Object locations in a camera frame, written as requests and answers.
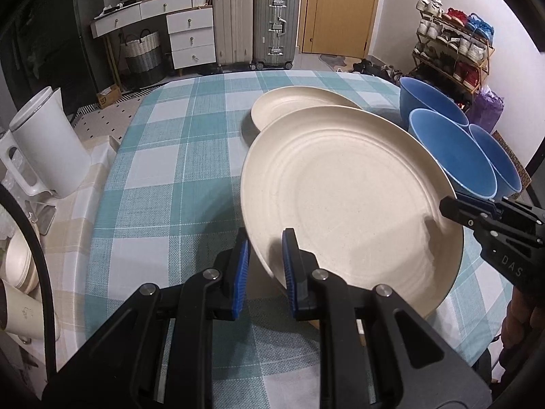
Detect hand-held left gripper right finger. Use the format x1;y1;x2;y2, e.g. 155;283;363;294
281;228;490;409

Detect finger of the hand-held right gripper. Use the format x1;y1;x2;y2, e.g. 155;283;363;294
439;196;497;228
457;193;545;224

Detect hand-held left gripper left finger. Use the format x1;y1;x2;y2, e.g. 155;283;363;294
43;227;252;409

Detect blue bowl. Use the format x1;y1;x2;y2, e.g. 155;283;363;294
399;77;470;127
468;124;523;199
408;108;498;200

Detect large cream plate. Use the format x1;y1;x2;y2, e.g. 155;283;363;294
239;105;465;319

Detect small cream plate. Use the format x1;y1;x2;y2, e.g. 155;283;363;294
250;86;362;131

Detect stack of cream bowls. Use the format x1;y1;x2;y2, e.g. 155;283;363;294
5;232;39;294

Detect person's right hand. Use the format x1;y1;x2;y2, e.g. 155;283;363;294
502;285;545;350

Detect brown patterned box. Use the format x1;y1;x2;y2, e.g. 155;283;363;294
492;131;531;188

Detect purple bag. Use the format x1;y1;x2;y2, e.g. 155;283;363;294
466;87;505;135

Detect teal checked tablecloth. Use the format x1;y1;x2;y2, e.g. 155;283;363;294
85;69;516;409

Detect wooden shoe rack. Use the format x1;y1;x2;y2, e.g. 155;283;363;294
411;0;495;109

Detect rows of assorted shoes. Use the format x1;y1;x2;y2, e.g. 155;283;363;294
416;0;495;88

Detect beige checked cloth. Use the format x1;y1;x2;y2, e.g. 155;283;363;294
26;134;128;350

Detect scattered sandals and sneakers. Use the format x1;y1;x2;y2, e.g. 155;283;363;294
351;59;404;81

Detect grey door mat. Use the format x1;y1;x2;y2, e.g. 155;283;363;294
319;53;354;71

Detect clear acrylic stand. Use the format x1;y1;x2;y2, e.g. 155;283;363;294
29;202;57;235

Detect cream paper cup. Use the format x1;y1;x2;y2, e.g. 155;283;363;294
0;281;60;342

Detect small cardboard box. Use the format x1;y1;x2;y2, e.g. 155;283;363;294
96;85;122;107

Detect white electric kettle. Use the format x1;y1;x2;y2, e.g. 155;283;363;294
0;86;92;199

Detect wooden door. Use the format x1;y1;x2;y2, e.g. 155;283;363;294
298;0;383;58

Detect grey white woven basket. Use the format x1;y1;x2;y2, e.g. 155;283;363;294
119;30;165;86

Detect beige suitcase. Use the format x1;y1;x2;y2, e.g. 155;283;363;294
212;0;255;73

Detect silver suitcase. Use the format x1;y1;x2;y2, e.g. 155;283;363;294
252;0;300;71

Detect white drawer desk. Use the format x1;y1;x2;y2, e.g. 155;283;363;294
90;0;217;90

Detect dark glass cabinet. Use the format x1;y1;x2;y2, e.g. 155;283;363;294
0;0;103;116

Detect black cable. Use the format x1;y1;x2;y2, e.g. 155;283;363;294
0;185;58;376

